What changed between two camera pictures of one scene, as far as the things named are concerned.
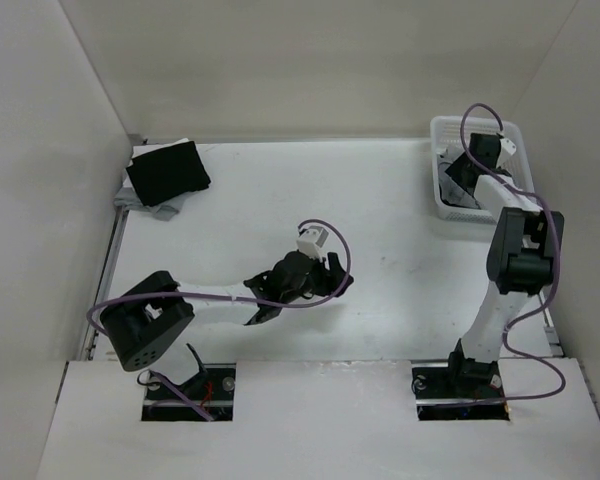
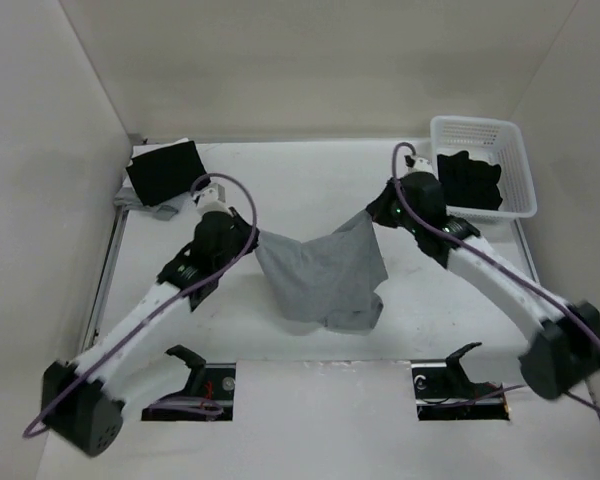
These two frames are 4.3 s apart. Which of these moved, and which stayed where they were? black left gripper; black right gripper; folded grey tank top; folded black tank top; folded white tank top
Moved: black left gripper; black right gripper
Stayed: folded white tank top; folded grey tank top; folded black tank top
